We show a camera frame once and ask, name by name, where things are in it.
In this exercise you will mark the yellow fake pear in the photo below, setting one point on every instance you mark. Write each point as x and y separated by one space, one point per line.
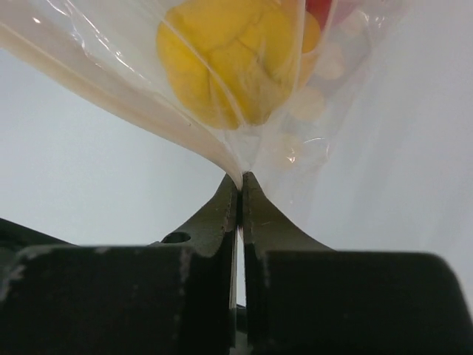
229 62

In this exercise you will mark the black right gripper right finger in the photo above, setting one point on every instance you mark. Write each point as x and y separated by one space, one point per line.
302 297

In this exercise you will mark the clear zip top bag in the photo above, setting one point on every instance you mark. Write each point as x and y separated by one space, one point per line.
106 52

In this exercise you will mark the red fake bell pepper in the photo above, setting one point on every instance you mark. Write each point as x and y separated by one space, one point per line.
322 13

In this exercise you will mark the orange fake bell pepper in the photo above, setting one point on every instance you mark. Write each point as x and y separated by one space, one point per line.
311 33

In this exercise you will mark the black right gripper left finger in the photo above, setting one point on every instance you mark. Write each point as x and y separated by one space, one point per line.
175 296

